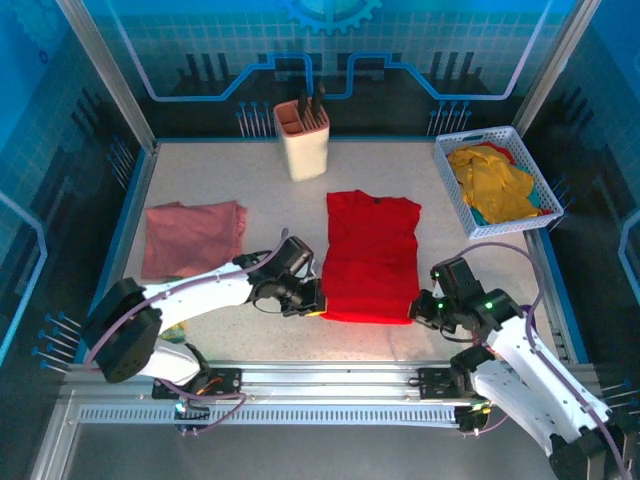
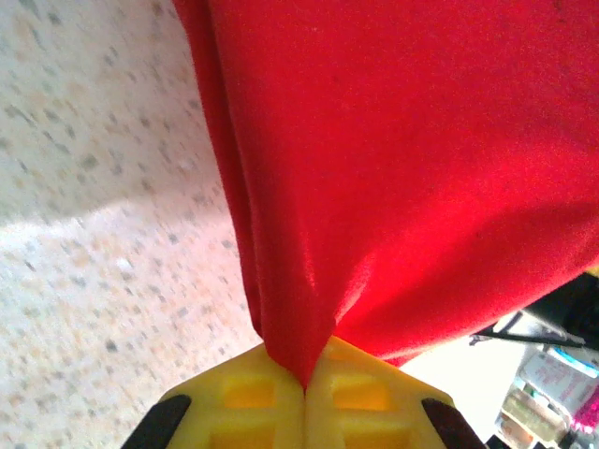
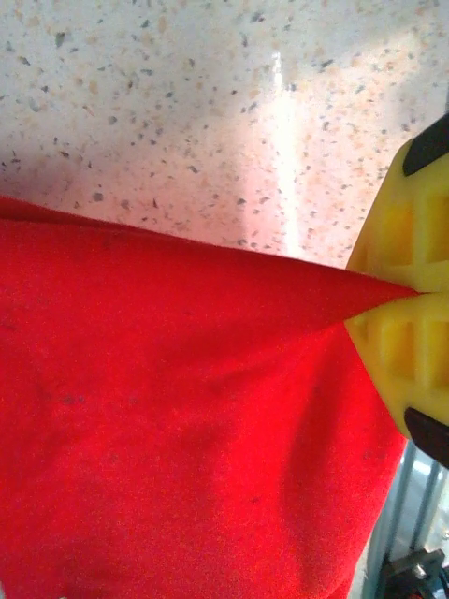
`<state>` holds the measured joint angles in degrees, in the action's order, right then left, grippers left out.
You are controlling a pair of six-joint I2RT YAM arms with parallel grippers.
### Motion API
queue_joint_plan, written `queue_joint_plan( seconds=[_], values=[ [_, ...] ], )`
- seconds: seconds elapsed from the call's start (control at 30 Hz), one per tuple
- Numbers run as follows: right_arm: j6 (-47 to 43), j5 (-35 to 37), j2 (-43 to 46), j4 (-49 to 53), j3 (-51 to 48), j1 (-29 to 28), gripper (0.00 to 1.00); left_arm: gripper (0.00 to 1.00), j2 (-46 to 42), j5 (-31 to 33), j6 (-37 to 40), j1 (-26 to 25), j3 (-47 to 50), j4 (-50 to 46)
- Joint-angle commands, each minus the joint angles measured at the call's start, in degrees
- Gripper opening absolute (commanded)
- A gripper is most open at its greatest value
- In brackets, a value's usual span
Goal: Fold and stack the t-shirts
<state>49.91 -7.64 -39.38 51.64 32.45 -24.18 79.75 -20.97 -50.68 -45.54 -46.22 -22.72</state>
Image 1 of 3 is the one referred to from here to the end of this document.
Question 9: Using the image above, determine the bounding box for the red printed t-shirt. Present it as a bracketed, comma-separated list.
[319, 189, 423, 327]

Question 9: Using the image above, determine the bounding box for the folded pink t-shirt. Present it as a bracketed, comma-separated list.
[140, 199, 250, 281]

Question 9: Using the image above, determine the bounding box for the yellow t-shirt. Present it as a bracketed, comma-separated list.
[446, 144, 543, 225]

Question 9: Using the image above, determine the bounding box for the green snack bag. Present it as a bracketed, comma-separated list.
[157, 319, 189, 346]

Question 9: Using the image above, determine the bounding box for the cream knife block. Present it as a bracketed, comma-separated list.
[273, 99, 332, 185]

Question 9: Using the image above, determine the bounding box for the red garment in basket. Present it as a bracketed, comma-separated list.
[477, 141, 517, 164]

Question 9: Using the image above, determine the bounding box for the white perforated plastic basket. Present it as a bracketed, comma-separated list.
[433, 125, 565, 241]

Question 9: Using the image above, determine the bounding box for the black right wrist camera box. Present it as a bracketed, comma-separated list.
[430, 257, 479, 296]

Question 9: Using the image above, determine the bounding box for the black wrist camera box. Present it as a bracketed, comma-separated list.
[430, 257, 479, 296]
[277, 236, 316, 276]

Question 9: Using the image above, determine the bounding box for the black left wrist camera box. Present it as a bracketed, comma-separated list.
[277, 236, 316, 276]

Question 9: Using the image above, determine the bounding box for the aluminium front rail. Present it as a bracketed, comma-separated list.
[62, 359, 604, 402]

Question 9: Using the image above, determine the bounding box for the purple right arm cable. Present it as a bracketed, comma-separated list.
[458, 241, 629, 480]

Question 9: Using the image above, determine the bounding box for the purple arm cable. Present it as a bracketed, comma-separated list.
[458, 241, 629, 480]
[84, 234, 301, 437]

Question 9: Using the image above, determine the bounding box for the slotted cable tray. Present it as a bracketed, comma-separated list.
[77, 403, 461, 427]

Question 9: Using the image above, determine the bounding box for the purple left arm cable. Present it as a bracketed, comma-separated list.
[84, 234, 301, 437]

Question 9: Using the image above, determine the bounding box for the aluminium rear post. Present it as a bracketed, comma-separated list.
[55, 0, 159, 154]
[512, 0, 601, 140]

